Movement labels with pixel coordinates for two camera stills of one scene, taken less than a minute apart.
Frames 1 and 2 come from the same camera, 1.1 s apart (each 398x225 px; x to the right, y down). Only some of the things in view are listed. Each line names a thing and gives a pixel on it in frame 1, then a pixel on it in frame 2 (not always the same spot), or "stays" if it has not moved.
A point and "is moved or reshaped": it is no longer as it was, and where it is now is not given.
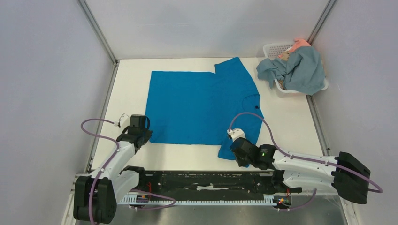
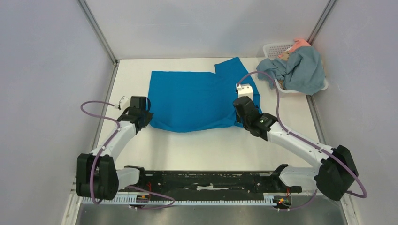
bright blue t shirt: x=199 y=108 is moved or reshaped
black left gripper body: x=147 y=134 → x=148 y=116
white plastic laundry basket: x=273 y=50 stays
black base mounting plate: x=198 y=183 stays
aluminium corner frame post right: x=320 y=22 stays
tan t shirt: x=284 y=56 stays
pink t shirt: x=297 y=42 stays
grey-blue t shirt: x=302 y=71 stays
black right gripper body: x=237 y=152 → x=241 y=115
